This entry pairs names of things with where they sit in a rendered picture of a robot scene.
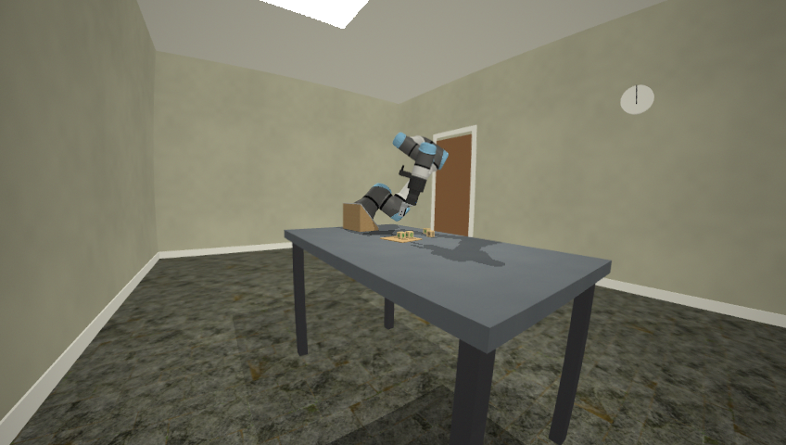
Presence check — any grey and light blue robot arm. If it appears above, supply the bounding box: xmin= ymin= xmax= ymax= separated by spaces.
xmin=354 ymin=133 xmax=449 ymax=222

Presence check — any tan flat mat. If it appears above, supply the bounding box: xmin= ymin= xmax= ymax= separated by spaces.
xmin=381 ymin=235 xmax=422 ymax=243

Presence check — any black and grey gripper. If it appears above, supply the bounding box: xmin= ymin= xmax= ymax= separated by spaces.
xmin=398 ymin=165 xmax=430 ymax=217

